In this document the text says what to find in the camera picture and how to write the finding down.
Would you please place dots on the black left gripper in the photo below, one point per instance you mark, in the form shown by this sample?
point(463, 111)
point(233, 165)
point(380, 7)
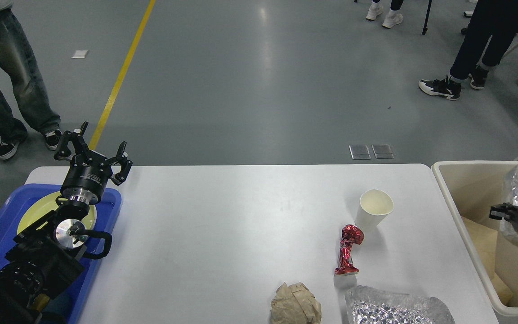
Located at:
point(88, 175)

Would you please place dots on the yellow plate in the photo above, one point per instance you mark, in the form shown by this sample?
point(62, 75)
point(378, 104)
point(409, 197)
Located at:
point(46, 204)

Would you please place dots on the white paper cup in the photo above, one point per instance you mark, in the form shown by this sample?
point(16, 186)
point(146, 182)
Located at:
point(374, 206)

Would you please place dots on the red foil wrapper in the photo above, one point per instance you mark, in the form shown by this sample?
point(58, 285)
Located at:
point(350, 235)

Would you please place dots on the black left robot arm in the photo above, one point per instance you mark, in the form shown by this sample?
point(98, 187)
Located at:
point(47, 255)

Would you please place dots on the brown paper in bin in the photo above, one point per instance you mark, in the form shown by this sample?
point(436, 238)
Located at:
point(485, 241)

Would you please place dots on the beige plastic bin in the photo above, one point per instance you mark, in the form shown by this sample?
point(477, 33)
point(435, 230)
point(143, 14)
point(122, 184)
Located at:
point(470, 189)

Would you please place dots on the floor outlet plate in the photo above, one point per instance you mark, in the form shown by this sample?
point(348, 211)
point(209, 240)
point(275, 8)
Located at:
point(365, 152)

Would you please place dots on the person in baggy jeans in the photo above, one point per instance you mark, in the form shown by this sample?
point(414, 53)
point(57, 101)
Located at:
point(24, 102)

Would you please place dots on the person in green-black sneakers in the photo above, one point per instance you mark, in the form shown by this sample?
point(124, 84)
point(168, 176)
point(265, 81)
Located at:
point(490, 32)

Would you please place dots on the black tripod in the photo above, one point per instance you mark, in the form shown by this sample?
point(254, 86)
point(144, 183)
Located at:
point(426, 18)

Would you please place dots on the crumpled brown paper ball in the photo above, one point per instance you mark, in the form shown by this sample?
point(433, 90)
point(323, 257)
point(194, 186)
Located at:
point(295, 304)

